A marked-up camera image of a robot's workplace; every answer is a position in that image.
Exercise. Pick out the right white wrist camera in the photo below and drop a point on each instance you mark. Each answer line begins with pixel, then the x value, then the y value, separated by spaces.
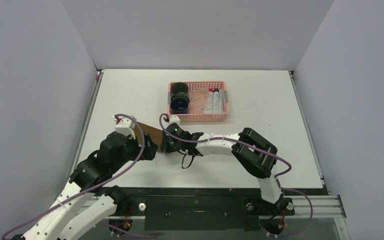
pixel 171 119

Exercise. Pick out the brown oval wooden tray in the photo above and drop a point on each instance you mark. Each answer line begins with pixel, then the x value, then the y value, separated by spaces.
pixel 155 134

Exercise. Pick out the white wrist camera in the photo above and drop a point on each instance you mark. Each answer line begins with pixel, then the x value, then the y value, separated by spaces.
pixel 171 119
pixel 125 125

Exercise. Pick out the dark blue mug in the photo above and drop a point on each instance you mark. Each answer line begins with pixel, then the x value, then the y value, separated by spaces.
pixel 179 105

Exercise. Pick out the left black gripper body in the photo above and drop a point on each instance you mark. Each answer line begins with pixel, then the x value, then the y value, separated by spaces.
pixel 147 153

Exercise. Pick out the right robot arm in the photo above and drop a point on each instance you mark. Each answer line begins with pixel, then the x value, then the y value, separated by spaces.
pixel 255 154

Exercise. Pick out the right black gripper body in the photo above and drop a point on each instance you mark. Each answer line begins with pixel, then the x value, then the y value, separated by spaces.
pixel 169 140

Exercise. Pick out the pink perforated plastic basket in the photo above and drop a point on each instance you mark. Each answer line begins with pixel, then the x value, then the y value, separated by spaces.
pixel 195 118

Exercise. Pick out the grey tape strip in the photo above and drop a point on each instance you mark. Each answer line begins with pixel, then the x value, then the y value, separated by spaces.
pixel 168 98

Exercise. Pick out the dark green mug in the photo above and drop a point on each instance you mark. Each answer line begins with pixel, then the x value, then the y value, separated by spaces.
pixel 179 90

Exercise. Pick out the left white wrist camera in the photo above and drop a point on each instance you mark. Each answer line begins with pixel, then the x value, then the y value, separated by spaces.
pixel 125 125

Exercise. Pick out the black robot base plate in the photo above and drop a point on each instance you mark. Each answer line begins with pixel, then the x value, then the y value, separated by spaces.
pixel 192 209

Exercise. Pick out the aluminium rail frame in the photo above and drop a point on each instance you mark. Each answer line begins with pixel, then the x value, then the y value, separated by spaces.
pixel 324 206

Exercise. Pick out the dark cap toothpaste tube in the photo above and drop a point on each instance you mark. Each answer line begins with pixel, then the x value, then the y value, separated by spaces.
pixel 216 101

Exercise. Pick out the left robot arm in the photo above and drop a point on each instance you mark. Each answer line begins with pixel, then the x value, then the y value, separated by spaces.
pixel 61 221

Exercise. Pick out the red cap toothpaste tube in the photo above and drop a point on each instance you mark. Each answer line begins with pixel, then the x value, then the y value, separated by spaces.
pixel 210 101

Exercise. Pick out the light blue toothbrush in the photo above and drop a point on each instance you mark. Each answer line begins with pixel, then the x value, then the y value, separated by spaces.
pixel 221 100

